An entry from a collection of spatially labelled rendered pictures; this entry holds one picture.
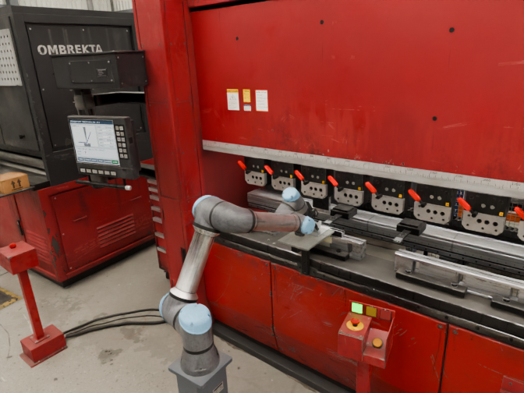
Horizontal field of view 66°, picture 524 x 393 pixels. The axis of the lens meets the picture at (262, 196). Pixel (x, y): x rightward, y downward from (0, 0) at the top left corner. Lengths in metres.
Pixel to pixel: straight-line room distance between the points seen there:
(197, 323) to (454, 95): 1.30
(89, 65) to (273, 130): 1.08
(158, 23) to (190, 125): 0.59
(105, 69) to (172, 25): 0.44
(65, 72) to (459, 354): 2.50
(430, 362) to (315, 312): 0.61
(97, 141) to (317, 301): 1.55
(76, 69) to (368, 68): 1.61
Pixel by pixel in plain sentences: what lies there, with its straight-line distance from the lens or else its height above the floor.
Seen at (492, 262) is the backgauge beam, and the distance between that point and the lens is 2.24.
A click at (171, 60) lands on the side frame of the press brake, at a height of 1.88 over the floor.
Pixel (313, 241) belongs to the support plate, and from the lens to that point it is 2.05.
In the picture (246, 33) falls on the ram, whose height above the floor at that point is 2.00.
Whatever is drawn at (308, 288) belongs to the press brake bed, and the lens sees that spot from 2.26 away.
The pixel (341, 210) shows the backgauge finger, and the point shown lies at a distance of 2.37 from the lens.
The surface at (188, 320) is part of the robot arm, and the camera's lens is 1.55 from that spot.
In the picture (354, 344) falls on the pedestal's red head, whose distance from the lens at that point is 1.83.
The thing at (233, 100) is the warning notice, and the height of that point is 1.66.
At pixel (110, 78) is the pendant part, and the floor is 1.81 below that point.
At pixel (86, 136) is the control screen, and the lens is 2.63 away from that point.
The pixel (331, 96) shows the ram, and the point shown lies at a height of 1.70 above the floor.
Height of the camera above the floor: 1.90
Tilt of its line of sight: 19 degrees down
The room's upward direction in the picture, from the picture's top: 3 degrees counter-clockwise
